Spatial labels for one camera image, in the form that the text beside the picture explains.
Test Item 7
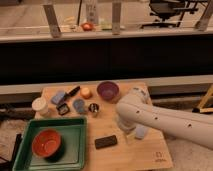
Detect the black rectangular eraser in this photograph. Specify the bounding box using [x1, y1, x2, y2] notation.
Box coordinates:
[95, 135, 118, 149]

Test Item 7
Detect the blue sponge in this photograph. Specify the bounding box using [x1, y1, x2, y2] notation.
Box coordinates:
[51, 91, 66, 105]

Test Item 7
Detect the purple bowl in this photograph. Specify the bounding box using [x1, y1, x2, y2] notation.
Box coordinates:
[97, 81, 119, 101]

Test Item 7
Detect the red round background object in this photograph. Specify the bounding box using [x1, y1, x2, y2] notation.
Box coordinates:
[81, 22, 94, 31]

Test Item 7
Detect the wooden cutting board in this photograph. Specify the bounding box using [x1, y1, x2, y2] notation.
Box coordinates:
[34, 82, 174, 171]

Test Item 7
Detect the green plastic tray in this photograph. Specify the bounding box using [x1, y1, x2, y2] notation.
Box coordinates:
[12, 117, 87, 171]

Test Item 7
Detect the black office chair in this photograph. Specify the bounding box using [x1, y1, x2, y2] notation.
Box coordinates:
[141, 0, 208, 29]

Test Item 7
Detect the small black box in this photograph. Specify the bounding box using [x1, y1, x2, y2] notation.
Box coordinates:
[56, 103, 70, 115]

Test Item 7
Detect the white lidded cup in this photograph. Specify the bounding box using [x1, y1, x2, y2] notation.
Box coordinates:
[32, 97, 49, 117]

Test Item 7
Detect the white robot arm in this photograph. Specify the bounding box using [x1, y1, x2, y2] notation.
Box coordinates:
[116, 87, 213, 150]

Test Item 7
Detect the small metal cup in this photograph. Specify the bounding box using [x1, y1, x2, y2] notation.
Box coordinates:
[88, 103, 99, 117]

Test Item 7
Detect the orange bowl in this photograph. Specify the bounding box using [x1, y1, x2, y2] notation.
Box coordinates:
[31, 129, 61, 158]

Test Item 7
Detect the orange round fruit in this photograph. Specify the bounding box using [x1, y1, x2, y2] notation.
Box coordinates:
[80, 87, 92, 99]

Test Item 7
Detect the grey blue round object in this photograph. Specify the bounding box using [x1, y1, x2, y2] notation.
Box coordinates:
[73, 99, 86, 114]

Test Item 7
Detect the light blue cloth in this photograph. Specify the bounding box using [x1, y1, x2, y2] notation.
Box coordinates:
[135, 125, 148, 139]

